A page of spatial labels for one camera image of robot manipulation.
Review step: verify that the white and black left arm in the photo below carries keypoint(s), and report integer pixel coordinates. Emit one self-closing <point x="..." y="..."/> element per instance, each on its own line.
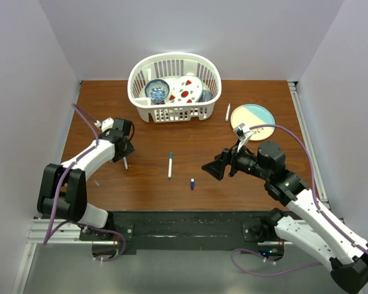
<point x="63" y="192"/>

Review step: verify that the blue patterned bowl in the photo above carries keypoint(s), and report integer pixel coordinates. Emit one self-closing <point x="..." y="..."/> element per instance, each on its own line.
<point x="157" y="90"/>

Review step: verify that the small clear cap left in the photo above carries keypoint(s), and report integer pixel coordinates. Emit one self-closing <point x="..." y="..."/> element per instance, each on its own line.
<point x="96" y="183"/>

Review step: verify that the watermelon pattern plate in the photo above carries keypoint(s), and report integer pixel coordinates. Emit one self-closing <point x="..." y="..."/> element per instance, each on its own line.
<point x="185" y="90"/>

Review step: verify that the grey cup in basket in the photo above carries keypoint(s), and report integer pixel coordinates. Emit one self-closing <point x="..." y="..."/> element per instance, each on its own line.
<point x="206" y="96"/>

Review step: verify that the white pen with dark-blue tip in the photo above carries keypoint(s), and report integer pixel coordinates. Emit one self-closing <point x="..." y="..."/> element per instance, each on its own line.
<point x="125" y="163"/>

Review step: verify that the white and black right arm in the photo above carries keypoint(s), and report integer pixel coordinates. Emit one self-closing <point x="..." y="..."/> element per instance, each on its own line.
<point x="325" y="237"/>

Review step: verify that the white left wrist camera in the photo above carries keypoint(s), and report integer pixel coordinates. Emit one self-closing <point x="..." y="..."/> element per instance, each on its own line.
<point x="105" y="124"/>

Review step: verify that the white pen with teal tip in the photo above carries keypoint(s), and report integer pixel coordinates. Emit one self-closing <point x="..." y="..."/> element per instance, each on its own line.
<point x="169" y="172"/>

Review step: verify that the white pen with blue end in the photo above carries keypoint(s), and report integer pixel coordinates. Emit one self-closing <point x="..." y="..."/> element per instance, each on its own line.
<point x="227" y="115"/>

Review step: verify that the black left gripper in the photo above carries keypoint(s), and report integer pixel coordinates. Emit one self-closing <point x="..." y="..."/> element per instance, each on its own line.
<point x="129" y="149"/>

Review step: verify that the white plastic dish basket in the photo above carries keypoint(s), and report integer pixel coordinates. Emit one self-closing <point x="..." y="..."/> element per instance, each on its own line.
<point x="168" y="67"/>

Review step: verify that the aluminium frame rail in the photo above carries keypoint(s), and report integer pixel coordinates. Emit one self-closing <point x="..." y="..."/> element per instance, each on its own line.
<point x="308" y="143"/>

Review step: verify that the cream and blue plate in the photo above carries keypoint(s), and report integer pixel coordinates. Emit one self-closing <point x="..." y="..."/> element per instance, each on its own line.
<point x="253" y="115"/>

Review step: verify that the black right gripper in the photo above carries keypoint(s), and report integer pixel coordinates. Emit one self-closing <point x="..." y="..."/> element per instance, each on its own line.
<point x="216" y="168"/>

